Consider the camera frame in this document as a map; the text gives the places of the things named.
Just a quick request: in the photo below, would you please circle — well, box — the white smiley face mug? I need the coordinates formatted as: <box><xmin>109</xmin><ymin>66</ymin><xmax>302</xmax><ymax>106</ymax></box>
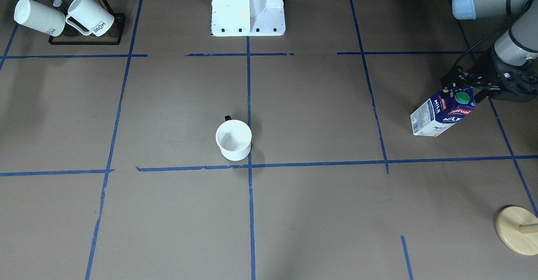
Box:
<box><xmin>215</xmin><ymin>115</ymin><xmax>252</xmax><ymax>161</ymax></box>

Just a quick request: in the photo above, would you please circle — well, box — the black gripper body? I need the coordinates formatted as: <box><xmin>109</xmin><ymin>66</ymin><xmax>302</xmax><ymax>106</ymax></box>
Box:
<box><xmin>472</xmin><ymin>48</ymin><xmax>537</xmax><ymax>103</ymax></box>

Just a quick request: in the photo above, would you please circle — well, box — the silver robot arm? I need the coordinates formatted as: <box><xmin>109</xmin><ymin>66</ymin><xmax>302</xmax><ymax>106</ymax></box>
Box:
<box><xmin>440</xmin><ymin>0</ymin><xmax>538</xmax><ymax>103</ymax></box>

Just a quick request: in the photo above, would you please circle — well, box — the black wire mug rack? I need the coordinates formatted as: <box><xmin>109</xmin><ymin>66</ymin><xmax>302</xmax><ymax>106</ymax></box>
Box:
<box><xmin>13</xmin><ymin>0</ymin><xmax>126</xmax><ymax>45</ymax></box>

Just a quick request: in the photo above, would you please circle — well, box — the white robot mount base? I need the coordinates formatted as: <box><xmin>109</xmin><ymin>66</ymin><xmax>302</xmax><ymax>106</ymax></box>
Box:
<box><xmin>210</xmin><ymin>0</ymin><xmax>286</xmax><ymax>37</ymax></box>

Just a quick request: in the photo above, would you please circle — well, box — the blue white milk carton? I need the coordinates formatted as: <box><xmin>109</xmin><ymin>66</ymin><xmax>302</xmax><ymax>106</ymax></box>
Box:
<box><xmin>410</xmin><ymin>88</ymin><xmax>476</xmax><ymax>137</ymax></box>

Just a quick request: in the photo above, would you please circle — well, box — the white ribbed HOME mug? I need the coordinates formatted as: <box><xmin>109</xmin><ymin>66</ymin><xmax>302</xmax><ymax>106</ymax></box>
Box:
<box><xmin>65</xmin><ymin>0</ymin><xmax>115</xmax><ymax>37</ymax></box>

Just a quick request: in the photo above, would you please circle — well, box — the wooden mug tree stand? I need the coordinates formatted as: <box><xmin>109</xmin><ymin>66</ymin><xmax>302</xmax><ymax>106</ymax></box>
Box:
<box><xmin>495</xmin><ymin>206</ymin><xmax>538</xmax><ymax>256</ymax></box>

